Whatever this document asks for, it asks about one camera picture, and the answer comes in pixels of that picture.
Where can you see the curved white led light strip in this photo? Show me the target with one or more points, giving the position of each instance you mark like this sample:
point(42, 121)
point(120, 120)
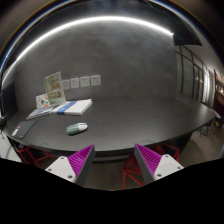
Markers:
point(80, 22)

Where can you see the black mouse pad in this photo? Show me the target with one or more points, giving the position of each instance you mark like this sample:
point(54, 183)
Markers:
point(22, 128)

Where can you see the white wall socket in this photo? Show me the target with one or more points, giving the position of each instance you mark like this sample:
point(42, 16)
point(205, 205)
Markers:
point(66, 84)
point(74, 83)
point(95, 80)
point(85, 81)

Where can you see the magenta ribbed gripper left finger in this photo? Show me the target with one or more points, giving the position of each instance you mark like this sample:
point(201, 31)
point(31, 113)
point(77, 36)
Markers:
point(75, 167)

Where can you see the red metal stool left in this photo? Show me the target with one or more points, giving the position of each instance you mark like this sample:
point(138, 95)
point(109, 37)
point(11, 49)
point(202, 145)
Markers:
point(32, 156)

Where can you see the black framed glass partition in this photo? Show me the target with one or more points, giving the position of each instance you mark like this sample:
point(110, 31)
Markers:
point(194, 79)

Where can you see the red metal stool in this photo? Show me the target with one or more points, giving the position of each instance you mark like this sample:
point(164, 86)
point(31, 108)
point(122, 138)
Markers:
point(32, 156)
point(169, 149)
point(131, 170)

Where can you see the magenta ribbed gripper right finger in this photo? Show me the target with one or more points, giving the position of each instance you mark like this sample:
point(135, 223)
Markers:
point(154, 166)

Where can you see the white and blue book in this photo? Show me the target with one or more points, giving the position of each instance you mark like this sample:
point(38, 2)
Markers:
point(73, 107)

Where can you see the small white illustrated card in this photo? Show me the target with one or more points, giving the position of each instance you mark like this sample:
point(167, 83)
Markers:
point(42, 101)

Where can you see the red metal stool middle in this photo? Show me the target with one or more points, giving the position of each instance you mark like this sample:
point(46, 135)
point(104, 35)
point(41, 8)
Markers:
point(131, 170)

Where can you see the black computer monitor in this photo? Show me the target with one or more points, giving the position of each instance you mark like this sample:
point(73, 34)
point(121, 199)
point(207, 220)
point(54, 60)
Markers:
point(9, 101)

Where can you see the red metal stool right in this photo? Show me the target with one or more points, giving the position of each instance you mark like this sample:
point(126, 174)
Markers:
point(169, 149)

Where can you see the green standing brochure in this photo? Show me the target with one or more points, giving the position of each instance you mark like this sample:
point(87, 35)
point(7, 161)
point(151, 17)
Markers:
point(54, 89)

